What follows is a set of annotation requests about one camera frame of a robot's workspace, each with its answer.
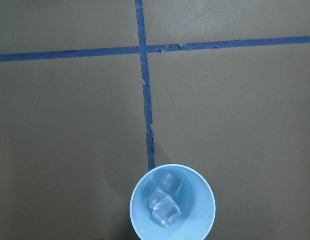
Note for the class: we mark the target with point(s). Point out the clear ice cube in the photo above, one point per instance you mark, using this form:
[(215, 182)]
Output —
[(165, 212), (171, 184), (157, 197)]

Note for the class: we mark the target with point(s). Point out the light blue plastic cup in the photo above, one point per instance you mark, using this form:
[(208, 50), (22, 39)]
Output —
[(196, 201)]

